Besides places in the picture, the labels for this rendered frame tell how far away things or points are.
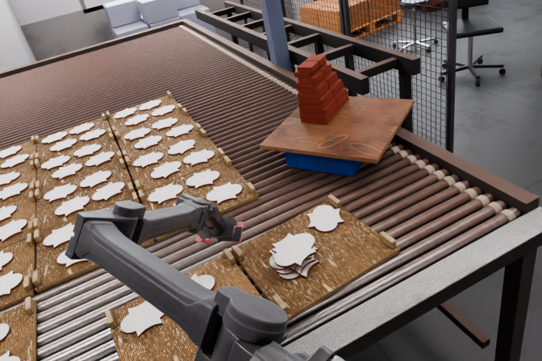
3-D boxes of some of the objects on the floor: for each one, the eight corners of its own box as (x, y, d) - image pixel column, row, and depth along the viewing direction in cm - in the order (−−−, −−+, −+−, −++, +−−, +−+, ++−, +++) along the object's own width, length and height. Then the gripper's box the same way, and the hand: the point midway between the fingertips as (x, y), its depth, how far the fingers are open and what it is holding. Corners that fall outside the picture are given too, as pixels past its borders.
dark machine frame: (423, 208, 290) (420, 57, 238) (373, 232, 279) (360, 79, 227) (247, 88, 532) (227, 0, 481) (217, 98, 521) (193, 9, 470)
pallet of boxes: (210, 63, 644) (188, -19, 587) (227, 76, 581) (205, -14, 525) (131, 88, 612) (101, 4, 555) (141, 105, 550) (107, 12, 493)
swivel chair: (517, 72, 434) (527, -36, 385) (466, 93, 417) (471, -18, 368) (467, 58, 486) (471, -38, 436) (420, 76, 469) (419, -23, 420)
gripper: (186, 228, 128) (202, 251, 141) (233, 229, 126) (245, 252, 138) (191, 208, 132) (206, 231, 145) (236, 208, 130) (248, 232, 142)
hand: (225, 240), depth 141 cm, fingers open, 9 cm apart
